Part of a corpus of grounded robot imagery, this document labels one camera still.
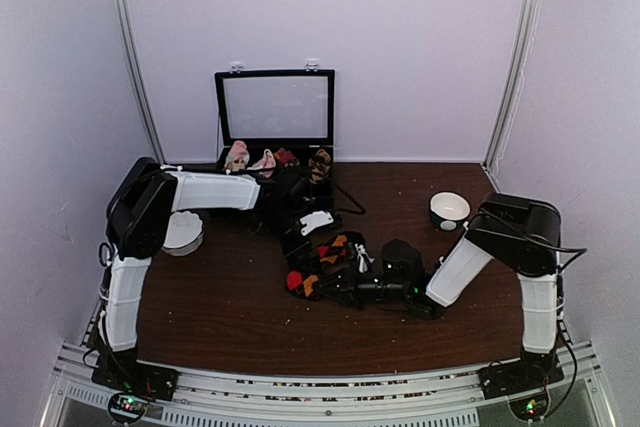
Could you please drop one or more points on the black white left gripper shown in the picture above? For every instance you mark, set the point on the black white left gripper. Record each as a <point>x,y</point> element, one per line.
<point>305,244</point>

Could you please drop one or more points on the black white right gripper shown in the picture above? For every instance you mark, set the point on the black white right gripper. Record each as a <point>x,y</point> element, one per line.
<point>347,291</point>

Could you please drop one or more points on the red orange argyle sock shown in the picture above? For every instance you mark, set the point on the red orange argyle sock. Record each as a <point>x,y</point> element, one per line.
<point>320,267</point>

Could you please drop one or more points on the beige brown argyle sock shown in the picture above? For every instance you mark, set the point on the beige brown argyle sock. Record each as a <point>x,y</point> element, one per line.
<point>320,167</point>

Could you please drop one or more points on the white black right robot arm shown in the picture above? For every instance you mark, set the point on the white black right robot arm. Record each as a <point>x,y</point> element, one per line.
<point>522,234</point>

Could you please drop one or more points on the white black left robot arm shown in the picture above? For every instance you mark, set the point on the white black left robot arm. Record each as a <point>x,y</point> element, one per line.
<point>138,219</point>

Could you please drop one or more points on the dark red rolled sock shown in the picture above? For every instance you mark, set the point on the dark red rolled sock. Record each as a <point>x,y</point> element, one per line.
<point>284,156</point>

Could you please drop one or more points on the white pink sock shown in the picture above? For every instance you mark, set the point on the white pink sock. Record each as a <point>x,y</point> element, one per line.
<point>265,166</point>

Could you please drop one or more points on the pink rolled sock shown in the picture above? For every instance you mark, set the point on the pink rolled sock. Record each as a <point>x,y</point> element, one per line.
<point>237,158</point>

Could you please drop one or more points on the black box with glass lid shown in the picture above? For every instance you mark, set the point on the black box with glass lid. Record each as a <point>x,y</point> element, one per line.
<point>289,111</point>

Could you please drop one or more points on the white fluted bowl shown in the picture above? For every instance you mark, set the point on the white fluted bowl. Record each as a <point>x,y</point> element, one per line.
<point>184,234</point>

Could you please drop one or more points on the white bowl dark outside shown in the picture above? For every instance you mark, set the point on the white bowl dark outside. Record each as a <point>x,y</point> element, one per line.
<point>448,210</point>

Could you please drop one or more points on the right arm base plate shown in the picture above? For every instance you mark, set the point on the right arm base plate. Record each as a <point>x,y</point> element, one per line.
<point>528,372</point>

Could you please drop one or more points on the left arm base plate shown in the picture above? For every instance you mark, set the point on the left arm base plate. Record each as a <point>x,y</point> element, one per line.
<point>121,370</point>

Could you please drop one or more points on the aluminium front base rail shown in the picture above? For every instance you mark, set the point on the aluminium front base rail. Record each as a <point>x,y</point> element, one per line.
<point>443,397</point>

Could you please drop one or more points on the aluminium frame post right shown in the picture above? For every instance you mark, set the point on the aluminium frame post right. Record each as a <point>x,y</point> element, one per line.
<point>514,81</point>

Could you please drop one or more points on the aluminium frame post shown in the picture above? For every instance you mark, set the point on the aluminium frame post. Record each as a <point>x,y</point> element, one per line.
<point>136,78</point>
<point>514,81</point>

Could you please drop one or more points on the aluminium frame post left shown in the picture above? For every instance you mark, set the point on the aluminium frame post left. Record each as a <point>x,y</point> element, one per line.
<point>136,78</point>

